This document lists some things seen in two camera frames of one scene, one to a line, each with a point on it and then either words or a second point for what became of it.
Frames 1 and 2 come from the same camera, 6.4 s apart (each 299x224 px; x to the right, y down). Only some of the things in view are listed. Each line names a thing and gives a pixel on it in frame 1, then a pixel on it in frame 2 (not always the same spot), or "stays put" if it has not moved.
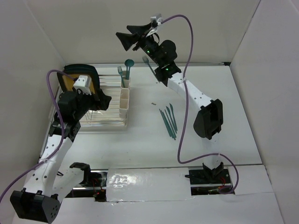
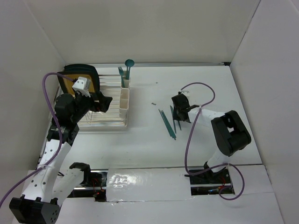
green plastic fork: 120,70 stays put
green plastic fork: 147,61 → 121,71
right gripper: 128,40 → 175,115
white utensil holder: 124,96 stays put
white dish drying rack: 108,115 stays put
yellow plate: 68,81 stays put
